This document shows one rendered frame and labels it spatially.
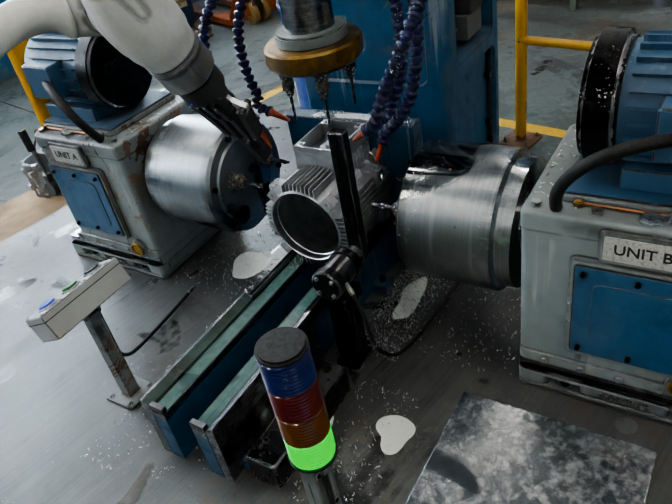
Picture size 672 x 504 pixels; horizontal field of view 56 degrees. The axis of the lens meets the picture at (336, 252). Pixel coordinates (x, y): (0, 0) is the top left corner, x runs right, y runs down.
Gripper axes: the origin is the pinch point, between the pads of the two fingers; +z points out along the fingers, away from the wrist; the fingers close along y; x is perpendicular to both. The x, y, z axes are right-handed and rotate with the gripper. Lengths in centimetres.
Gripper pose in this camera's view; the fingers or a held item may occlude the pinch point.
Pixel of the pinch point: (256, 145)
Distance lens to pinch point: 118.4
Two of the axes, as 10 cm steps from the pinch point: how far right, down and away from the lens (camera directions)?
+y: -8.4, -2.1, 5.0
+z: 3.9, 4.1, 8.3
